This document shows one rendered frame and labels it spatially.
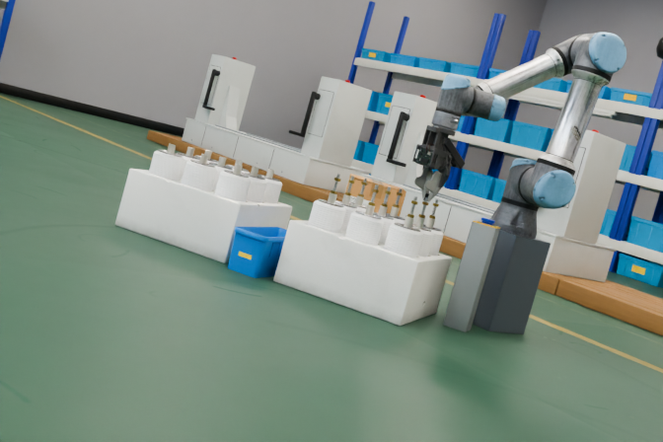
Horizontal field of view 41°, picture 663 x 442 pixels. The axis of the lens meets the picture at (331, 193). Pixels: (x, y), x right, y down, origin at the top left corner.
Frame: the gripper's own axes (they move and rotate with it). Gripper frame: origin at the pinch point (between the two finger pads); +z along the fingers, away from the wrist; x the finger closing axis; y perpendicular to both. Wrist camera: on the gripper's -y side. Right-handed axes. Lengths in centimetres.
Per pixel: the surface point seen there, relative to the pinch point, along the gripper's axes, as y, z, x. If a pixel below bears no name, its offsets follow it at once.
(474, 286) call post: -11.4, 21.0, 15.7
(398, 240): 15.6, 12.8, 7.2
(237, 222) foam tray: 38, 22, -34
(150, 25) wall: -247, -64, -625
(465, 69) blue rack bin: -452, -101, -393
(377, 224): 17.0, 10.6, -0.5
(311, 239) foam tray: 28.6, 19.6, -12.3
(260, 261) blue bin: 37, 30, -20
